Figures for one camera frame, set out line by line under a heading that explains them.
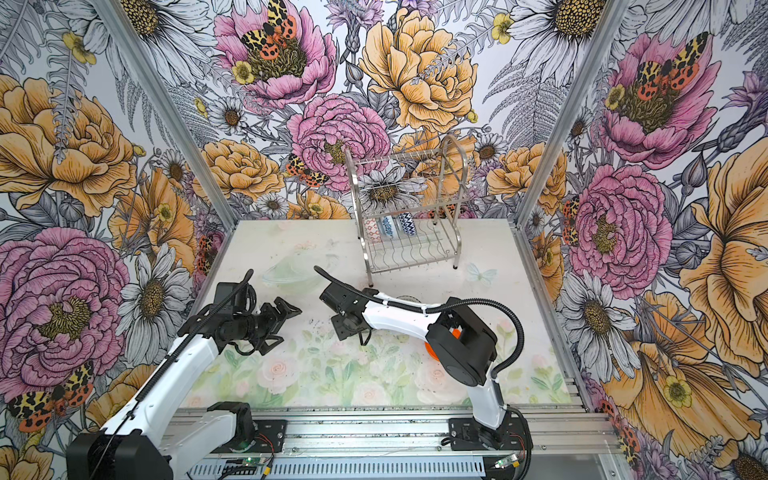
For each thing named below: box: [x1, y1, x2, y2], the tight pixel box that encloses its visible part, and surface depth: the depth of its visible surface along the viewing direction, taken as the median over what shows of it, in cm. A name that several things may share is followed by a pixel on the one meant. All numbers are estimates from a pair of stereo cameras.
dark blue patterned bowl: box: [364, 217, 381, 243], surface depth 105 cm
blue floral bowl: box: [382, 215, 396, 239], surface depth 107 cm
